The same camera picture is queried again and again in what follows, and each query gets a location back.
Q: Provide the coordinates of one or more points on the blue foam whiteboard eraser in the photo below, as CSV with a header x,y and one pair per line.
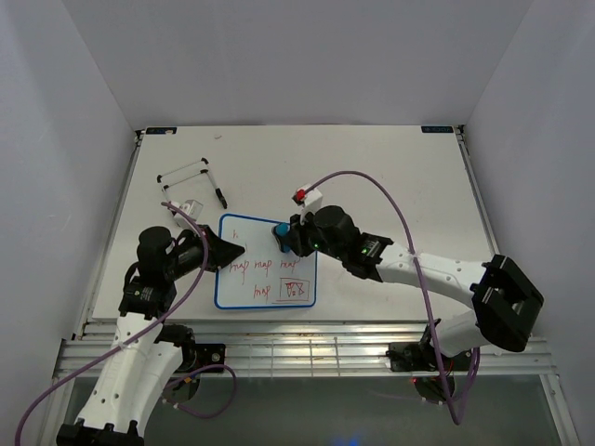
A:
x,y
280,232

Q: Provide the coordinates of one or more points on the blue-framed small whiteboard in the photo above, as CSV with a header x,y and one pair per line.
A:
x,y
264,276

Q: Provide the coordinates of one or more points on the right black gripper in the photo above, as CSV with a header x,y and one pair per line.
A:
x,y
297,236

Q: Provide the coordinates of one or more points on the aluminium rail frame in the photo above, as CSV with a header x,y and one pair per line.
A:
x,y
257,349

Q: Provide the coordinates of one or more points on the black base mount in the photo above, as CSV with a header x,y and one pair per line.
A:
x,y
405,357
198,355

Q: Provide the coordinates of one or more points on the blue label left corner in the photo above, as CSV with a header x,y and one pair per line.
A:
x,y
161,130

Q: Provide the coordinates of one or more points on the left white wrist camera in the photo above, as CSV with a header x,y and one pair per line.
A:
x,y
191,208

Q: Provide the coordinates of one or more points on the wire whiteboard stand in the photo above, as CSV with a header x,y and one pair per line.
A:
x,y
192,181

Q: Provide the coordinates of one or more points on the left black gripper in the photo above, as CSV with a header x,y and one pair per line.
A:
x,y
220,252

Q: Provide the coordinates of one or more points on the blue label right corner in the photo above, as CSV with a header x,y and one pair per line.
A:
x,y
437,129

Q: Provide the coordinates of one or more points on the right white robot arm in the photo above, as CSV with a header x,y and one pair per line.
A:
x,y
502,302

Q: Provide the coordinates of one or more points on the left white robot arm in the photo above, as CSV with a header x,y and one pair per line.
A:
x,y
145,350

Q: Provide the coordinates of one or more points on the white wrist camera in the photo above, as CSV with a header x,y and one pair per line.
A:
x,y
309,199
191,208

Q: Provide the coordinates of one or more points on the blue label corner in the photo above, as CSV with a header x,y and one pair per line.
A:
x,y
437,129
161,130

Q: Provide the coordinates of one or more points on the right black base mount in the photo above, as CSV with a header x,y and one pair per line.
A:
x,y
405,357

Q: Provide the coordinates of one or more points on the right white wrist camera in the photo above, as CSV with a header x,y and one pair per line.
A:
x,y
309,199

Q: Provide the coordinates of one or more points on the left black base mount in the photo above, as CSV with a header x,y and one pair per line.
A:
x,y
198,355

